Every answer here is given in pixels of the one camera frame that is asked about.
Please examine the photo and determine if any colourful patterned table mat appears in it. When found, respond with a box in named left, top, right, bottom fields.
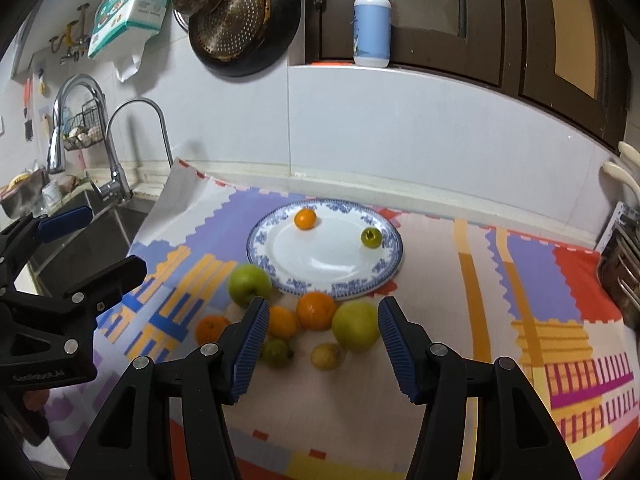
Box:
left=46, top=160, right=639, bottom=479

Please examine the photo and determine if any blue white soap dispenser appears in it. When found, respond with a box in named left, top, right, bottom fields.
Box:
left=352, top=0, right=392, bottom=68

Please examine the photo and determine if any small orange mandarin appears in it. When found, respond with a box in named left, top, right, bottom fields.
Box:
left=268, top=306, right=299, bottom=340

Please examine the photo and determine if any metal hanging colander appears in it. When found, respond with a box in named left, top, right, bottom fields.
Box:
left=172, top=0, right=270, bottom=63

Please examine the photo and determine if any yellowish small fruit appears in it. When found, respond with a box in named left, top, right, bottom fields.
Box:
left=310, top=342, right=346, bottom=372

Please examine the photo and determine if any small orange kumquat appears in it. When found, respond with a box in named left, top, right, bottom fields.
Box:
left=294, top=208, right=317, bottom=231

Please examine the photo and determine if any thin gooseneck faucet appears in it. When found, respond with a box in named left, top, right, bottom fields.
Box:
left=105, top=96, right=175, bottom=168

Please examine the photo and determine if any wire sponge basket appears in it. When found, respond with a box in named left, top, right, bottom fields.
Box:
left=63, top=99, right=103, bottom=152

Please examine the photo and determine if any stainless steel sink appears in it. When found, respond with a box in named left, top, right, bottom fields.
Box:
left=28, top=190, right=154, bottom=297

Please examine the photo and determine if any chrome pull-down faucet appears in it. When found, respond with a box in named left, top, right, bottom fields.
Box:
left=47, top=74, right=132, bottom=203

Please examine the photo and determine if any yellow-green apple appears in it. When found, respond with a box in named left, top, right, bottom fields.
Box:
left=332, top=300, right=380, bottom=353

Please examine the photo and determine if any green apple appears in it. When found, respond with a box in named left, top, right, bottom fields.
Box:
left=228, top=263, right=272, bottom=308

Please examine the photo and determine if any teal white paper box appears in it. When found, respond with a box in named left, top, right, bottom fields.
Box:
left=88, top=0, right=169, bottom=62

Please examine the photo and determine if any black hanging frying pan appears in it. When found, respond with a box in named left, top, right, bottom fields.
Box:
left=189, top=0, right=302, bottom=78

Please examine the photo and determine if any large orange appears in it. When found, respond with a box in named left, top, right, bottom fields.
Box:
left=194, top=315, right=231, bottom=347

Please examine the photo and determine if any blue white porcelain plate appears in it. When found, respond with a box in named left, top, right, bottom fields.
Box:
left=246, top=198, right=404, bottom=300

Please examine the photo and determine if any small green tomato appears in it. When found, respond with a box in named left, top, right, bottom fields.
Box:
left=360, top=226, right=383, bottom=249

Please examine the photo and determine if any dark wooden window frame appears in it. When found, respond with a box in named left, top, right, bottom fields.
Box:
left=304, top=0, right=632, bottom=151

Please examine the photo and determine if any medium orange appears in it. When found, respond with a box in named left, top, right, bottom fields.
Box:
left=296, top=292, right=337, bottom=332

